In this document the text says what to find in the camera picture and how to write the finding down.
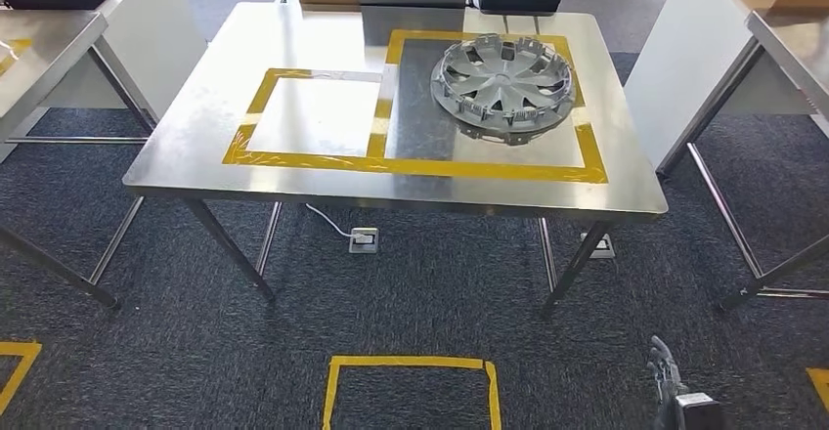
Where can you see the floor socket plate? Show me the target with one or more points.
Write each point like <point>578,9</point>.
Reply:
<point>364,239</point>
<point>602,246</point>

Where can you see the steel table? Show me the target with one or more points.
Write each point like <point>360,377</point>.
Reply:
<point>39,58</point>
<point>790,45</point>

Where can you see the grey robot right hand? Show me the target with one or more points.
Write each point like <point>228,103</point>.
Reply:
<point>664,372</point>

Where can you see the steel workbench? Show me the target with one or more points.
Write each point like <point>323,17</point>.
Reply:
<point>388,110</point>

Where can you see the grey plastic wheel hubcap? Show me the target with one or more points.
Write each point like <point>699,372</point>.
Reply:
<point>502,84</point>

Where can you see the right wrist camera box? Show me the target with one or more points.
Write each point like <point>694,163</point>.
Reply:
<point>699,411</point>

